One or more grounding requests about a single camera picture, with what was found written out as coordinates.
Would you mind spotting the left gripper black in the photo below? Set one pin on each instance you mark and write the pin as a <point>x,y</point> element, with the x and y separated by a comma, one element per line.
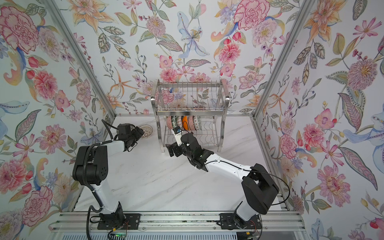
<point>137,134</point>

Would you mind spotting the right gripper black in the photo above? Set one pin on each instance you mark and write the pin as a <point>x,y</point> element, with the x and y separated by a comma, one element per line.
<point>176,148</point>

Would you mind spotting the brown white patterned bowl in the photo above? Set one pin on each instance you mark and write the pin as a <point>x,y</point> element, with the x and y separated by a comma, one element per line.
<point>147,129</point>

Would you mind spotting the pink bowl dark floral inside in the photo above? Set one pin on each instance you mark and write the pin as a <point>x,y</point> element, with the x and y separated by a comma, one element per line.
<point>169,123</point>

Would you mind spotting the green leaf patterned bowl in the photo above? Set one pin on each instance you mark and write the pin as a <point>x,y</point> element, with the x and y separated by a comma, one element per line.
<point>174,121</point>

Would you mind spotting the black white floral bowl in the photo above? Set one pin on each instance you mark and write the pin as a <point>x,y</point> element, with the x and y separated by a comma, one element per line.
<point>191,123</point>

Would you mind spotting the stainless steel dish rack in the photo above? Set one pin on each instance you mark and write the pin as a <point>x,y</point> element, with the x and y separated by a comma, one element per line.
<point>209,100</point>

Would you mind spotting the green geometric patterned bowl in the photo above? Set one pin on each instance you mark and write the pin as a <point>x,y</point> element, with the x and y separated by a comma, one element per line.
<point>197,123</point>

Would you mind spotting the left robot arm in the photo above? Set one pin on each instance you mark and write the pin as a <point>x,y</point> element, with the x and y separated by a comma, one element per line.
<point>92,167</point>

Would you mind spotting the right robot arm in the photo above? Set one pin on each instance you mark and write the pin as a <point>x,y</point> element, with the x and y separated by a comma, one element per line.
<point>260,190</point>

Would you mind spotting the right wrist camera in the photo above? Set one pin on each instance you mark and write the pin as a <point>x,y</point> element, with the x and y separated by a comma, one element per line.
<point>177,131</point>

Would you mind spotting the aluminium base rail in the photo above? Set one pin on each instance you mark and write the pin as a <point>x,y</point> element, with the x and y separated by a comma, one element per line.
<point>273,221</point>

